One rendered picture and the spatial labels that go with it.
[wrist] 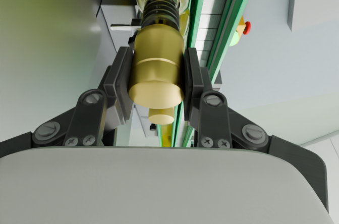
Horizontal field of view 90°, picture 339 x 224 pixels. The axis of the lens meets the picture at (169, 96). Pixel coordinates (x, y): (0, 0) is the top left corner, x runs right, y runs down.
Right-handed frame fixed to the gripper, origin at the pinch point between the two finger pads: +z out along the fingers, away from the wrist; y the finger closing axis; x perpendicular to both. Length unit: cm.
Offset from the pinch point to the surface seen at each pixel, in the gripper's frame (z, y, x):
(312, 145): 211, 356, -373
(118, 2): 33.9, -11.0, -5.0
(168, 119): 5.1, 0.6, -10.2
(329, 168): 151, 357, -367
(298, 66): 54, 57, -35
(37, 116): 2.1, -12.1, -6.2
